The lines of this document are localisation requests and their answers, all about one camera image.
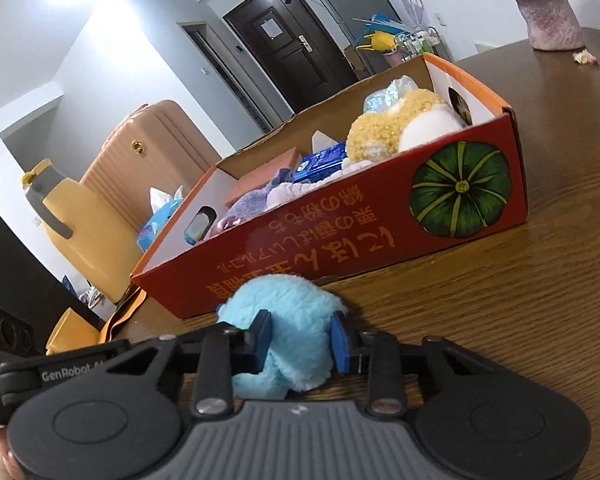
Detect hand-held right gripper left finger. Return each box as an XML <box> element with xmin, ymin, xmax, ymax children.
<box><xmin>97</xmin><ymin>310</ymin><xmax>272</xmax><ymax>418</ymax></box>

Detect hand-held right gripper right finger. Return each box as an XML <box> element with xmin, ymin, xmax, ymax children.
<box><xmin>330</xmin><ymin>310</ymin><xmax>496</xmax><ymax>418</ymax></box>

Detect light blue plush toy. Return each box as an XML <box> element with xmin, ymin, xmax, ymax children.
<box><xmin>215</xmin><ymin>275</ymin><xmax>348</xmax><ymax>401</ymax></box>

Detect red orange cardboard box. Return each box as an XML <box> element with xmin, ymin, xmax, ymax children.
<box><xmin>131</xmin><ymin>53</ymin><xmax>528</xmax><ymax>320</ymax></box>

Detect purple satin scrunchie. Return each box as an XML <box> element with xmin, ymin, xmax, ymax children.
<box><xmin>207</xmin><ymin>215</ymin><xmax>246</xmax><ymax>238</ymax></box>

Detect purple knit sachet bag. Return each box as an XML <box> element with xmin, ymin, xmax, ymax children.
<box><xmin>225</xmin><ymin>167</ymin><xmax>293</xmax><ymax>221</ymax></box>

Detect light pink fluffy cloth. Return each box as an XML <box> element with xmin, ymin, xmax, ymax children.
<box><xmin>267</xmin><ymin>177</ymin><xmax>341</xmax><ymax>206</ymax></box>

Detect blue white packet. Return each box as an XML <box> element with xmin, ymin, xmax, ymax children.
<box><xmin>292</xmin><ymin>141</ymin><xmax>348</xmax><ymax>184</ymax></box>

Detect white wedge sponge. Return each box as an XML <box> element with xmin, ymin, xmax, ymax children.
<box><xmin>310</xmin><ymin>130</ymin><xmax>338</xmax><ymax>153</ymax></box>

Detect yellow white plush toy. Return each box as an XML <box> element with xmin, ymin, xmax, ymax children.
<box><xmin>341</xmin><ymin>87</ymin><xmax>466</xmax><ymax>166</ymax></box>

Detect clear crinkled plastic bag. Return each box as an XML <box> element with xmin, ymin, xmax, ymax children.
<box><xmin>362</xmin><ymin>75</ymin><xmax>421</xmax><ymax>113</ymax></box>

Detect person's left hand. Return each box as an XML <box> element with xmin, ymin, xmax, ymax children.
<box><xmin>0</xmin><ymin>426</ymin><xmax>28</xmax><ymax>480</ymax></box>

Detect black paper bag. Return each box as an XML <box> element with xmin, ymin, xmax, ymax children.
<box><xmin>0</xmin><ymin>215</ymin><xmax>106</xmax><ymax>356</ymax></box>

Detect yellow thermos jug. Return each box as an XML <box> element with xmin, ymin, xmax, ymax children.
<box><xmin>21</xmin><ymin>158</ymin><xmax>146</xmax><ymax>303</ymax></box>

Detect blue tissue pack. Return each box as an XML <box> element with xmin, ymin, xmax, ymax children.
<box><xmin>137</xmin><ymin>185</ymin><xmax>216</xmax><ymax>251</ymax></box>

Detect pink ribbed suitcase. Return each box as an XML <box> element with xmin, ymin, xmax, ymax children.
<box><xmin>80</xmin><ymin>100</ymin><xmax>221</xmax><ymax>221</ymax></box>

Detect dark brown door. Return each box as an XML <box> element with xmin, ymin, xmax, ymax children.
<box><xmin>223</xmin><ymin>0</ymin><xmax>359</xmax><ymax>115</ymax></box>

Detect brown cardboard box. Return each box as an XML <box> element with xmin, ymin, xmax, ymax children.
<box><xmin>341</xmin><ymin>42</ymin><xmax>376</xmax><ymax>81</ymax></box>

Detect blue and yellow plastic tools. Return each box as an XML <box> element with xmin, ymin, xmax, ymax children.
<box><xmin>352</xmin><ymin>14</ymin><xmax>406</xmax><ymax>53</ymax></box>

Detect pink textured vase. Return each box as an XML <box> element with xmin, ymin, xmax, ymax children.
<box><xmin>487</xmin><ymin>0</ymin><xmax>585</xmax><ymax>52</ymax></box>

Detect orange and brown strap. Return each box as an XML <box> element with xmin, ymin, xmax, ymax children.
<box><xmin>97</xmin><ymin>285</ymin><xmax>148</xmax><ymax>343</ymax></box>

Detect wire rack with bottles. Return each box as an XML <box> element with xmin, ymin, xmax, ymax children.
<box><xmin>397</xmin><ymin>27</ymin><xmax>451</xmax><ymax>61</ymax></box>

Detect purple wall decal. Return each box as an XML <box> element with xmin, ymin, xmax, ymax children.
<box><xmin>400</xmin><ymin>0</ymin><xmax>426</xmax><ymax>28</ymax></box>

